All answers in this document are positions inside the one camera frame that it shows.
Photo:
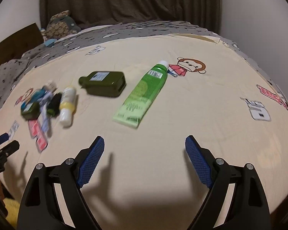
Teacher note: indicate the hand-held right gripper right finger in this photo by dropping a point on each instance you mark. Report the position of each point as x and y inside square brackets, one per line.
[199, 163]

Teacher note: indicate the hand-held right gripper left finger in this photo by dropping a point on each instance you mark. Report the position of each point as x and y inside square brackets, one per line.
[91, 163]

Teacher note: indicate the pink packet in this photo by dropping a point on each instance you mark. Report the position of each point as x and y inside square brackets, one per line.
[41, 143]
[34, 128]

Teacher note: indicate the small dark green bottle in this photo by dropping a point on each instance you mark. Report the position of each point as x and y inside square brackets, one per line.
[30, 110]

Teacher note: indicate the blue and white packet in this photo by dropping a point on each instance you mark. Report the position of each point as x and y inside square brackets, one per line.
[45, 122]

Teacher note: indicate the blue tube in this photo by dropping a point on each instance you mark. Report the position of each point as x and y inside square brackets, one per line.
[37, 95]

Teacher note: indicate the small black bottle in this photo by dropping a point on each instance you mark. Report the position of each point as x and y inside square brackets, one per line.
[54, 105]

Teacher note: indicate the white and yellow bottle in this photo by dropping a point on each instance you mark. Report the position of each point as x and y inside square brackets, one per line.
[67, 105]

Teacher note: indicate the small white-capped bottle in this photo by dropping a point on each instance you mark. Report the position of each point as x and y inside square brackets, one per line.
[50, 85]

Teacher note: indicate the large dark green bottle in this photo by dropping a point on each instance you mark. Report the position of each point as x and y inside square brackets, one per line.
[105, 83]

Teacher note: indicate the green squeeze tube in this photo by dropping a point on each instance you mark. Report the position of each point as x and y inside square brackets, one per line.
[144, 93]

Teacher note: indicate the cream printed blanket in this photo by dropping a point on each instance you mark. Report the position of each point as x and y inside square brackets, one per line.
[158, 136]

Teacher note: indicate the dark wooden headboard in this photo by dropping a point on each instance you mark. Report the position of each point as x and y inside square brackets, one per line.
[14, 43]

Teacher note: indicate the light blue small item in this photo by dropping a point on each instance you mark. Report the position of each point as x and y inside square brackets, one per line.
[49, 42]

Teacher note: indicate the patterned plush toy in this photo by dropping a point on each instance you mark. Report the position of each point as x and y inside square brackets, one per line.
[60, 25]

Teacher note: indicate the grey printed duvet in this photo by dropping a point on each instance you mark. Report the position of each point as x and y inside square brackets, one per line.
[134, 30]

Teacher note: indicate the brown curtain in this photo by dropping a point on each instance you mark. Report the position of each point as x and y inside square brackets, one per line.
[129, 0]

